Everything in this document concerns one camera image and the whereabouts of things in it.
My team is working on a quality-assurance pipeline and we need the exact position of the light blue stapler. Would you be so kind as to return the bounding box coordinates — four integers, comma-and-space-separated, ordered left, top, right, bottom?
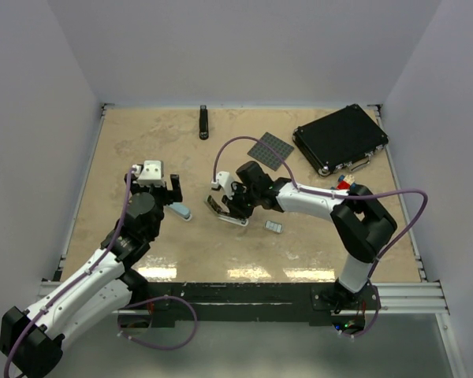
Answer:
169, 202, 192, 221

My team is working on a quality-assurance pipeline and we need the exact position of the aluminium front rail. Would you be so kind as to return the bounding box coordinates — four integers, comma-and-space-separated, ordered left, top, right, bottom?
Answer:
34, 280, 450, 315

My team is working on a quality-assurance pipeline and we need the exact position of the red blue lego car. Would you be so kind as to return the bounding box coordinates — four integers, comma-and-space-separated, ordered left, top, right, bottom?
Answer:
331, 174, 356, 191

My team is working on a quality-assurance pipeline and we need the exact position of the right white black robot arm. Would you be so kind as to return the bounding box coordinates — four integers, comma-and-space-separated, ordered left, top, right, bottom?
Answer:
211, 161, 397, 309

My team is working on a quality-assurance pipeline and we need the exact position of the black carrying case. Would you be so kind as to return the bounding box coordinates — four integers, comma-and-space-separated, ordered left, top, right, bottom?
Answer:
292, 104, 389, 177

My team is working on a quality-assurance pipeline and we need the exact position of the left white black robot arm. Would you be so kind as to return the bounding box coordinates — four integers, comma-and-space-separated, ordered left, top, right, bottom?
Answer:
0, 161, 183, 377

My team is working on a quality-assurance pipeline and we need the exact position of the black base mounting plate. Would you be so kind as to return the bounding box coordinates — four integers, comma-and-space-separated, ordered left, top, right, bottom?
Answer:
117, 282, 381, 329

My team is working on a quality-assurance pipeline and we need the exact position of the grey lego baseplate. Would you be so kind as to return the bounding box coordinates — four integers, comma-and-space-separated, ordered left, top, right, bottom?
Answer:
248, 132, 294, 171

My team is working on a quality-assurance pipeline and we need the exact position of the black stapler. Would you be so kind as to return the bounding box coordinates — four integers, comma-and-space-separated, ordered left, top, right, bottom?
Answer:
199, 105, 209, 140

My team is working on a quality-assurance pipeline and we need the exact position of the beige green stapler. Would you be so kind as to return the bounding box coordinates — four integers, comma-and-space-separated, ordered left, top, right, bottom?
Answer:
204, 195, 248, 227

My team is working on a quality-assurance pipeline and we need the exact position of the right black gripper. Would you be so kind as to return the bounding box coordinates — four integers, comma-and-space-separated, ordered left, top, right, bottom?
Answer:
222, 183, 260, 220

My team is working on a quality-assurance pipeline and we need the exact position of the grey staple tray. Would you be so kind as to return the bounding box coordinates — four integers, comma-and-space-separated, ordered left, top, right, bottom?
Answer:
264, 220, 283, 234

